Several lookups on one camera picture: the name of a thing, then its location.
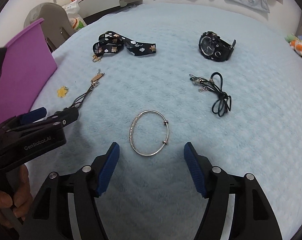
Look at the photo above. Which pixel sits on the small yellow flower charm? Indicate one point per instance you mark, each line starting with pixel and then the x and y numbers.
pixel 62 92

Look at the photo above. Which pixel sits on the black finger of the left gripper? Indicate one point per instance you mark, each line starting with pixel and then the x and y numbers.
pixel 65 117

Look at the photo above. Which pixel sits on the grey chair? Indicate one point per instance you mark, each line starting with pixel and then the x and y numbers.
pixel 56 26

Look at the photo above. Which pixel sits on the silver bangle with beads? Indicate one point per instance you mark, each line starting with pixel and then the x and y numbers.
pixel 131 133

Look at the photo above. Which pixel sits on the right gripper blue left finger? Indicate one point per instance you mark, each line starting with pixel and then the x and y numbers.
pixel 49 217

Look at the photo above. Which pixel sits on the white plastic bag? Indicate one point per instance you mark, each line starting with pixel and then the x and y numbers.
pixel 72 11

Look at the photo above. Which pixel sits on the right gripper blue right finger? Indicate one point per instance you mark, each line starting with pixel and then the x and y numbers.
pixel 253 217

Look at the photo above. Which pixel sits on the light blue bed blanket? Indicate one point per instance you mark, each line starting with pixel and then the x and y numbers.
pixel 244 114

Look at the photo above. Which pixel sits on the black wrist watch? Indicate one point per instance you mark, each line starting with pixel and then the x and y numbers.
pixel 212 47

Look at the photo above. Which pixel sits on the person's left hand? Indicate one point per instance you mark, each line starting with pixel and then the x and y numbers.
pixel 22 198

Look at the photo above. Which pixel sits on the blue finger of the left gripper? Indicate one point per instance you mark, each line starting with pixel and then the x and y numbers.
pixel 32 116

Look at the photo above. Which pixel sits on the purple plastic basin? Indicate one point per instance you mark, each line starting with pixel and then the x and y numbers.
pixel 27 66

